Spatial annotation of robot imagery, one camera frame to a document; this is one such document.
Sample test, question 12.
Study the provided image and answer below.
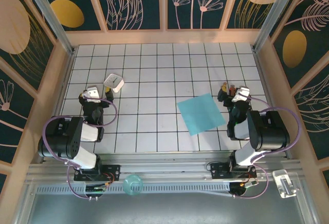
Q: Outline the white square clock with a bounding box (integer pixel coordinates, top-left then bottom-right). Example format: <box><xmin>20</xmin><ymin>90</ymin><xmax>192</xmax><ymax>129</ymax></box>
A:
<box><xmin>103</xmin><ymin>73</ymin><xmax>125</xmax><ymax>93</ymax></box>

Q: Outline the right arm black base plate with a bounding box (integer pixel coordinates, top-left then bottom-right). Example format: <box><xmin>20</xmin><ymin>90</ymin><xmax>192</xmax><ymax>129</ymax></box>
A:
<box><xmin>210</xmin><ymin>162</ymin><xmax>258</xmax><ymax>180</ymax></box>

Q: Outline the grey slotted cable duct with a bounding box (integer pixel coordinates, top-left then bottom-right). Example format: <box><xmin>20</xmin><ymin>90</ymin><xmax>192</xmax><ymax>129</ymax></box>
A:
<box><xmin>35</xmin><ymin>182</ymin><xmax>233</xmax><ymax>196</ymax></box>

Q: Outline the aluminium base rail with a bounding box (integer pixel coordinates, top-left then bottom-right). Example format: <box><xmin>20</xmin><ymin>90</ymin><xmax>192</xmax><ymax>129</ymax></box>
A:
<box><xmin>25</xmin><ymin>151</ymin><xmax>305</xmax><ymax>183</ymax></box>

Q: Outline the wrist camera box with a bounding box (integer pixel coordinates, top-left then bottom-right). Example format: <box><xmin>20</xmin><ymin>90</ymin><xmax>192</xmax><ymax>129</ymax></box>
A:
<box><xmin>86</xmin><ymin>86</ymin><xmax>101</xmax><ymax>103</ymax></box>
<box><xmin>232</xmin><ymin>86</ymin><xmax>250</xmax><ymax>103</ymax></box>

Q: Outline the light blue cloth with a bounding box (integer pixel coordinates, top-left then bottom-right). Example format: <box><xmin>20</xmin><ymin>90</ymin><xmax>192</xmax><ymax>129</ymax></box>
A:
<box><xmin>176</xmin><ymin>92</ymin><xmax>227</xmax><ymax>136</ymax></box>

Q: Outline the aluminium side rail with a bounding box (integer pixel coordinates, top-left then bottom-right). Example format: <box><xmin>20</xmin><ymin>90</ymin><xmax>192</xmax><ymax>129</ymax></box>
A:
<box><xmin>38</xmin><ymin>50</ymin><xmax>77</xmax><ymax>163</ymax></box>
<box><xmin>253</xmin><ymin>49</ymin><xmax>294</xmax><ymax>159</ymax></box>

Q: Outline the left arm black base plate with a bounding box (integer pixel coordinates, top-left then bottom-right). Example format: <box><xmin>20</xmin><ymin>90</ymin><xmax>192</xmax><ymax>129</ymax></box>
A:
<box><xmin>74</xmin><ymin>164</ymin><xmax>121</xmax><ymax>183</ymax></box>

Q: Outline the clear teal glass bowl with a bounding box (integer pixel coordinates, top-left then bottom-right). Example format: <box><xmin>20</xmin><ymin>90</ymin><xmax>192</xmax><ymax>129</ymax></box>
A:
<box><xmin>122</xmin><ymin>174</ymin><xmax>143</xmax><ymax>197</ymax></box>

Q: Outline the small black circuit board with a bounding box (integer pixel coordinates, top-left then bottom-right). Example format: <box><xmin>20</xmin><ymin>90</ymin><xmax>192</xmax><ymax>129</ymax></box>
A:
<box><xmin>84</xmin><ymin>181</ymin><xmax>114</xmax><ymax>194</ymax></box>
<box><xmin>228</xmin><ymin>179</ymin><xmax>259</xmax><ymax>195</ymax></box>

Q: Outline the dark floral wall panel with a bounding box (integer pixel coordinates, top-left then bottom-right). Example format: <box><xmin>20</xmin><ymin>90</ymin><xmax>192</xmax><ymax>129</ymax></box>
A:
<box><xmin>42</xmin><ymin>0</ymin><xmax>102</xmax><ymax>31</ymax></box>
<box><xmin>0</xmin><ymin>0</ymin><xmax>57</xmax><ymax>91</ymax></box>
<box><xmin>0</xmin><ymin>62</ymin><xmax>36</xmax><ymax>164</ymax></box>
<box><xmin>92</xmin><ymin>0</ymin><xmax>161</xmax><ymax>31</ymax></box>
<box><xmin>167</xmin><ymin>0</ymin><xmax>239</xmax><ymax>30</ymax></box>
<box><xmin>271</xmin><ymin>0</ymin><xmax>329</xmax><ymax>89</ymax></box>
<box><xmin>293</xmin><ymin>73</ymin><xmax>329</xmax><ymax>161</ymax></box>
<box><xmin>225</xmin><ymin>0</ymin><xmax>283</xmax><ymax>29</ymax></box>

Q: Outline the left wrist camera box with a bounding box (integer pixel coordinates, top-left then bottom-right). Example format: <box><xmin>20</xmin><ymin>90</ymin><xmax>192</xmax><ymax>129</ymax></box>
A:
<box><xmin>86</xmin><ymin>86</ymin><xmax>101</xmax><ymax>103</ymax></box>

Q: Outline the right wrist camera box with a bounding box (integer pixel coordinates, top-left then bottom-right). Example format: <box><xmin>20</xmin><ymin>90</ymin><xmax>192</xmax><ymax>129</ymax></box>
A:
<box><xmin>232</xmin><ymin>86</ymin><xmax>250</xmax><ymax>103</ymax></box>

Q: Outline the clear acrylic bracket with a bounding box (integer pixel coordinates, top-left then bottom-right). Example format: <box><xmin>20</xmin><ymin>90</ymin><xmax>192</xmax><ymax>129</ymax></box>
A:
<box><xmin>272</xmin><ymin>169</ymin><xmax>300</xmax><ymax>199</ymax></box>

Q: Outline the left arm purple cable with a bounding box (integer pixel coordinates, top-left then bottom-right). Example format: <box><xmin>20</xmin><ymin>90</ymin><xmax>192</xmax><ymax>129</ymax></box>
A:
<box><xmin>42</xmin><ymin>98</ymin><xmax>118</xmax><ymax>200</ymax></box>

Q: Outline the aluminium corner post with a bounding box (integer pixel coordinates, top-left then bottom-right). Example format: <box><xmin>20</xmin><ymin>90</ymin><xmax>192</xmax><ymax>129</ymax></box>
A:
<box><xmin>20</xmin><ymin>0</ymin><xmax>76</xmax><ymax>55</ymax></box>
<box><xmin>252</xmin><ymin>0</ymin><xmax>308</xmax><ymax>53</ymax></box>

